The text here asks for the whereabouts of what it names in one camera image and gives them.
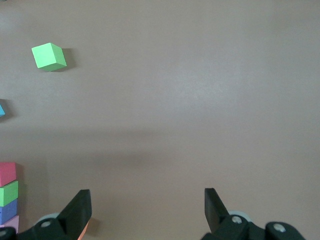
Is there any orange foam block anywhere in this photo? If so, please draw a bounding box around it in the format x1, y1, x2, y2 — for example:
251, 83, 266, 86
79, 219, 89, 240

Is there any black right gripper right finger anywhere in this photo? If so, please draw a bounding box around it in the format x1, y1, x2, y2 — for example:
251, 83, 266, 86
200, 187, 308, 240

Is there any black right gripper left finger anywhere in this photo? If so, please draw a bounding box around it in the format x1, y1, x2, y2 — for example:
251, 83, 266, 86
0, 189, 93, 240

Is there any red foam block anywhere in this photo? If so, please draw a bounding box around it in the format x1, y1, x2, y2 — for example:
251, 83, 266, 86
0, 161, 17, 188

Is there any green foam block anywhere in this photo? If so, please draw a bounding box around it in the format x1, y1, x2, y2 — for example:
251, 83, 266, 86
31, 42, 68, 73
0, 180, 20, 208

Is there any pink foam block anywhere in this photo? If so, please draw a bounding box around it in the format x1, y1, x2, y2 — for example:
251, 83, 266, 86
0, 215, 20, 232

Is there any purple foam block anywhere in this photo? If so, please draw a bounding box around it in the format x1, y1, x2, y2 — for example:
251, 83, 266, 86
0, 198, 19, 226

